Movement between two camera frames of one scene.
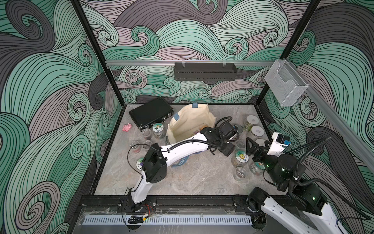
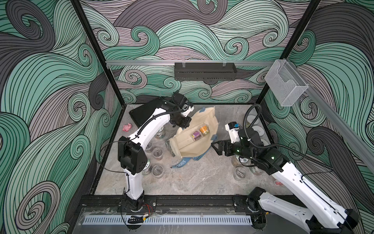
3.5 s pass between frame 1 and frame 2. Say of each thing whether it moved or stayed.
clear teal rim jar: stayed
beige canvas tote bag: moved
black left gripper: moved
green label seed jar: stayed
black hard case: stayed
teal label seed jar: stayed
